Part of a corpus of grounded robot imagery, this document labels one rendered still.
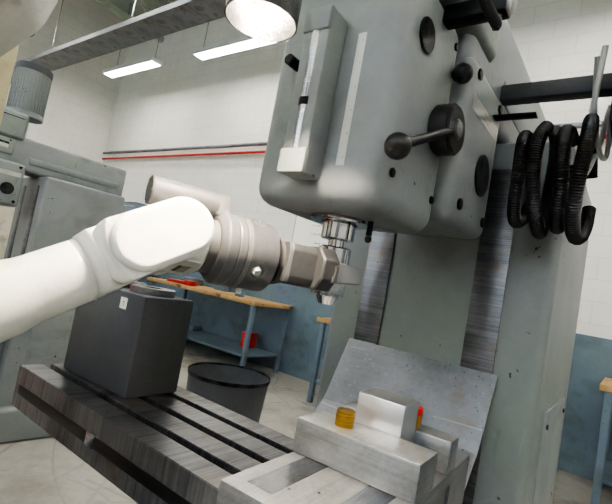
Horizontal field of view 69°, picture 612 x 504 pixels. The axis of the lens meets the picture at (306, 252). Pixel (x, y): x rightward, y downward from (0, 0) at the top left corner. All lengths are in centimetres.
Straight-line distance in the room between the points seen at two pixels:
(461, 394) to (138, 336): 61
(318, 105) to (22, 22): 35
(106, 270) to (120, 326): 46
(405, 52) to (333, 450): 47
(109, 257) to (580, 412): 454
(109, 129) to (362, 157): 1030
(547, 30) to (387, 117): 516
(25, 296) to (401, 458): 39
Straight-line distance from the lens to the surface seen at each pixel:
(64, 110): 1038
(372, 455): 51
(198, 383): 251
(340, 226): 62
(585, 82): 92
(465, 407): 91
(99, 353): 97
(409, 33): 61
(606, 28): 557
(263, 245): 53
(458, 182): 71
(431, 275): 96
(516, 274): 92
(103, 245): 47
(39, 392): 100
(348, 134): 56
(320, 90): 57
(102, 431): 81
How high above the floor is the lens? 121
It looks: 4 degrees up
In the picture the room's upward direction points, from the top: 10 degrees clockwise
